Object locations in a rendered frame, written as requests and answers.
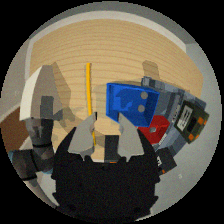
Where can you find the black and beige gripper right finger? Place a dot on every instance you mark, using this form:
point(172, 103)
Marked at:
point(135, 146)

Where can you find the red open bin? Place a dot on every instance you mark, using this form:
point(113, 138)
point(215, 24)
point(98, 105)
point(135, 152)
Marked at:
point(161, 124)

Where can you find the grey round disc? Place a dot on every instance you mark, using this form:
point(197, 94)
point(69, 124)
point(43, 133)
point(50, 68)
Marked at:
point(143, 95)
point(141, 108)

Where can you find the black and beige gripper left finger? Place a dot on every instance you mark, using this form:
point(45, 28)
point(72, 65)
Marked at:
point(78, 143)

